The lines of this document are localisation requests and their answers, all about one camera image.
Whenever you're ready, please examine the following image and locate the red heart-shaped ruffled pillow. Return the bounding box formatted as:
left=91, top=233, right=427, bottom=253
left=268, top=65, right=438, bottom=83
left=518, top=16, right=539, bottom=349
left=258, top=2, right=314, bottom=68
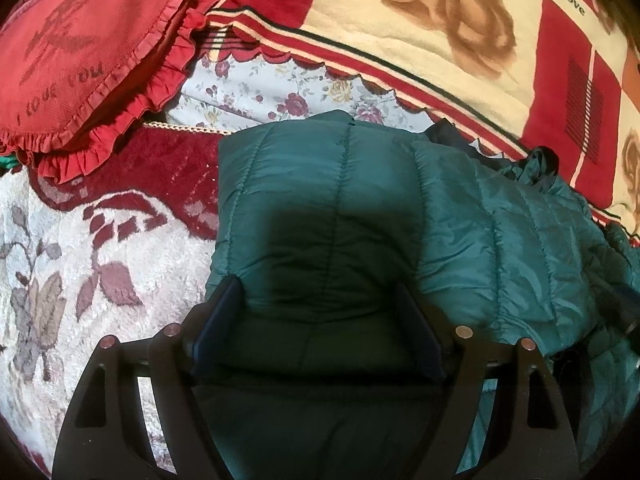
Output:
left=0, top=0, right=226, bottom=186

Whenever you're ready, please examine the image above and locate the red white floral plush blanket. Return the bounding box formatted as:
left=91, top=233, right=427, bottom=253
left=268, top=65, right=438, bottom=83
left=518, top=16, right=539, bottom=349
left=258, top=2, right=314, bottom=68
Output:
left=0, top=125, right=236, bottom=476

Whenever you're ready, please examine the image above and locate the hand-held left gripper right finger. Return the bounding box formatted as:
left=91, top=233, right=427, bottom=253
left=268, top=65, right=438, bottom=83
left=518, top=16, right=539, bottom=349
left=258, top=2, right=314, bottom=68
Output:
left=395, top=282, right=596, bottom=480

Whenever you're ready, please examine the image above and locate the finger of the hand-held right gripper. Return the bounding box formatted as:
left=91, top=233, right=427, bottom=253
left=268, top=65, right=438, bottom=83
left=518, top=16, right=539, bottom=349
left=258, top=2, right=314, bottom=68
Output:
left=592, top=270, right=640, bottom=346

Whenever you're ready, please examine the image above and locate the pale floral bed sheet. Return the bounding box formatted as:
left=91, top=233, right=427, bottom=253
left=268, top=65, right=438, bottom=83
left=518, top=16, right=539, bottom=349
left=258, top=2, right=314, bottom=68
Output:
left=145, top=52, right=436, bottom=136

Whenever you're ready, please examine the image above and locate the green quilted jacket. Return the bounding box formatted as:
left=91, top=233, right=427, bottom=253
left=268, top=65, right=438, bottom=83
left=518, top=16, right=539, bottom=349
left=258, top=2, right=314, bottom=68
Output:
left=192, top=109, right=640, bottom=480

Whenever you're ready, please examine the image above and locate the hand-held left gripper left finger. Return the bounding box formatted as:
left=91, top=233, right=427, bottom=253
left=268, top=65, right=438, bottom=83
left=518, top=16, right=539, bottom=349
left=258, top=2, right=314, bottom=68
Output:
left=50, top=275, right=246, bottom=480

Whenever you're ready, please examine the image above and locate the red cream rose-print blanket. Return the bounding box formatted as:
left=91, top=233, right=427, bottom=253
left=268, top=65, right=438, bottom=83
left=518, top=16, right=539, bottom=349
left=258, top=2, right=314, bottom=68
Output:
left=200, top=0, right=640, bottom=241

